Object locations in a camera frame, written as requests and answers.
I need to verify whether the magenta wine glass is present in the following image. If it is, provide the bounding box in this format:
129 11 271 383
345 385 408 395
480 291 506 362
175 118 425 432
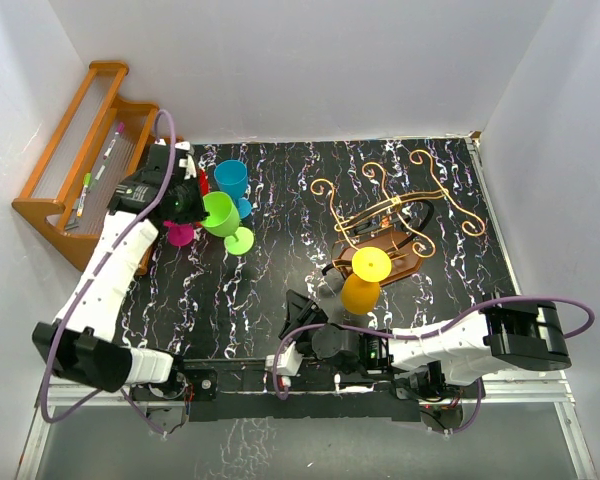
163 221 195 247

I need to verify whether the red wine glass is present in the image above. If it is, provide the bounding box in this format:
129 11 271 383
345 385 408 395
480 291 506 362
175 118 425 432
197 169 210 196

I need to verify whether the green wine glass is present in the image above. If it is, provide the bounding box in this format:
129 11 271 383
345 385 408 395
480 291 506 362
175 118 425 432
200 191 254 256

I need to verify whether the blue wine glass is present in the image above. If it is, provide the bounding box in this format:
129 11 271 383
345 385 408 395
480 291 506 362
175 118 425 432
214 159 252 219

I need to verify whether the orange yellow wine glass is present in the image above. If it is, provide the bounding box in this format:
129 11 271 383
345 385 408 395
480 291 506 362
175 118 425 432
341 247 392 315

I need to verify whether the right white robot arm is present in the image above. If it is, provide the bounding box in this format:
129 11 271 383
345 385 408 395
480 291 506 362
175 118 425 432
267 296 572 397

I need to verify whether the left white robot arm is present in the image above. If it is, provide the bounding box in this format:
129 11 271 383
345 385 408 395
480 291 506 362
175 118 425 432
32 141 208 399

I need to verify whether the green capped marker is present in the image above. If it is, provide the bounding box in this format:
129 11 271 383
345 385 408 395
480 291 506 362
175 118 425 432
76 172 92 218

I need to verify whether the purple capped marker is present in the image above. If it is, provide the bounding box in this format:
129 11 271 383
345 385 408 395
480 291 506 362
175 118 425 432
103 122 125 161

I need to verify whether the wooden tiered shelf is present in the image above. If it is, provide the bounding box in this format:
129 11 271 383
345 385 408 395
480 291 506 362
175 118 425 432
12 60 159 272

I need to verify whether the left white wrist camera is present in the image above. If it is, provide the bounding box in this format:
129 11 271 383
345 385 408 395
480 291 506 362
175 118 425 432
175 141 197 178

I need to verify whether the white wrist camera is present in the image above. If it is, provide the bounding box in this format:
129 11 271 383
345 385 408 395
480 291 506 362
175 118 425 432
175 141 197 178
277 343 303 377

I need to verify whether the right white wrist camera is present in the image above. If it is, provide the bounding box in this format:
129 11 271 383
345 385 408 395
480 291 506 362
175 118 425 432
277 343 303 377

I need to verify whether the gold wire wine glass rack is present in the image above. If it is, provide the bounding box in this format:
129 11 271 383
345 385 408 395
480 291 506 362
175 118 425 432
310 149 486 287

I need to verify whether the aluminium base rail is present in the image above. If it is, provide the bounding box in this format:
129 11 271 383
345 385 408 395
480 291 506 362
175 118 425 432
17 363 597 479

